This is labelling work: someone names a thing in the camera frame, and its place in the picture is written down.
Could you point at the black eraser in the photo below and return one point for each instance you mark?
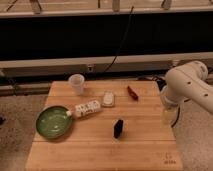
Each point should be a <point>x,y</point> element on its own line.
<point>118,128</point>

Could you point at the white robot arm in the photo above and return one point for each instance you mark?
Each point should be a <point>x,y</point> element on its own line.
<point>185,81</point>

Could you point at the small white soap dish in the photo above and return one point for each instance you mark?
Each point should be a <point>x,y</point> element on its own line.
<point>108,99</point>

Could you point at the red brown small object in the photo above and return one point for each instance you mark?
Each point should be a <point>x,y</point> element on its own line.
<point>133,95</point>

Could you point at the clear plastic cup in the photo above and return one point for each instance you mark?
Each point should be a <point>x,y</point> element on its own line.
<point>76,81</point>

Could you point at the white plastic bottle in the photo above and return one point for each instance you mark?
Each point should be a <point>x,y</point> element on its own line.
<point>85,109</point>

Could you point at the wooden table board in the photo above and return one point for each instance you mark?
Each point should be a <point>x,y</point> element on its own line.
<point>145,144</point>

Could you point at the green plate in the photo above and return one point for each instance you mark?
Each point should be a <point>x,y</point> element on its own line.
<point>53,122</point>

